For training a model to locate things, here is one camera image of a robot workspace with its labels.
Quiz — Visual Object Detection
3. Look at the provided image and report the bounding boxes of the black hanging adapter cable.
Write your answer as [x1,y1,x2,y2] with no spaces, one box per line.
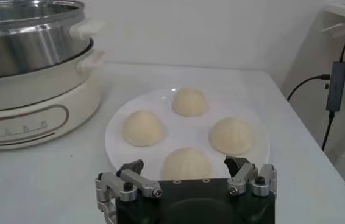
[321,111,335,152]

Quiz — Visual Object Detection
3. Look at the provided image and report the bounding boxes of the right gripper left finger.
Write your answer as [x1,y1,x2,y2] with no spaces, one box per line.
[95,159,163,224]

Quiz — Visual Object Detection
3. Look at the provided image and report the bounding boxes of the white round plate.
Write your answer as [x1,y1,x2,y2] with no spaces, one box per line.
[104,86,271,181]

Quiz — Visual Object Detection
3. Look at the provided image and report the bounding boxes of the cream electric cooker base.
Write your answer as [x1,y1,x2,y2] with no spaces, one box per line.
[0,48,106,156]

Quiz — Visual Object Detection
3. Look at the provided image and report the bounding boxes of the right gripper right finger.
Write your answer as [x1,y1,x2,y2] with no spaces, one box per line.
[224,155,277,198]

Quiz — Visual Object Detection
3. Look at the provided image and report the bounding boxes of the black cable with plug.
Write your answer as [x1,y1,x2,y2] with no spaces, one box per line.
[287,74,331,102]

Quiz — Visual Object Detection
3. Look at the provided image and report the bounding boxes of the white side desk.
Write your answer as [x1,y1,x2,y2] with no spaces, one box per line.
[280,0,345,200]

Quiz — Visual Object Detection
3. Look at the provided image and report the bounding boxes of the white steamed baozi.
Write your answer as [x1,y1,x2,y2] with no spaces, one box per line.
[210,117,255,155]
[171,87,208,117]
[122,110,166,147]
[161,147,213,181]

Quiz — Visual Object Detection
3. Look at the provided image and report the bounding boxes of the black cable adapter box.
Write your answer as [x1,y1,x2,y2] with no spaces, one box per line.
[325,61,345,113]

